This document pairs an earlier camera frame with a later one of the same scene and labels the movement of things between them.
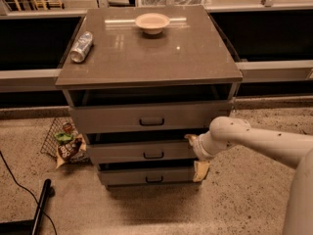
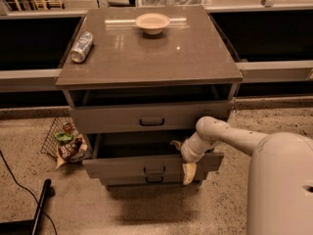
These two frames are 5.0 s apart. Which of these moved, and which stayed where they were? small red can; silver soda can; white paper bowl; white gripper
Moved: white gripper
Stayed: silver soda can; white paper bowl; small red can
